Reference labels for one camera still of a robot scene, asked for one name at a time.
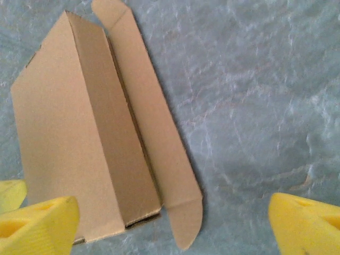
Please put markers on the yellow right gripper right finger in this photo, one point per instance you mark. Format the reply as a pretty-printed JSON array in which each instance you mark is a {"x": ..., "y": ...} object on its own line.
[{"x": 305, "y": 228}]

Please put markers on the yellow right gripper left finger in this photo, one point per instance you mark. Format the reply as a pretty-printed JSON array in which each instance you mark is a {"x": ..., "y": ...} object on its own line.
[{"x": 40, "y": 233}]

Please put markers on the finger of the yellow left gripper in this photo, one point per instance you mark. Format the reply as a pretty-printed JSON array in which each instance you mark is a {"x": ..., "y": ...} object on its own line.
[{"x": 12, "y": 195}]

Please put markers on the brown cardboard box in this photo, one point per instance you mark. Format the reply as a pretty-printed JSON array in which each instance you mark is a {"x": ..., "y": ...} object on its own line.
[{"x": 66, "y": 119}]

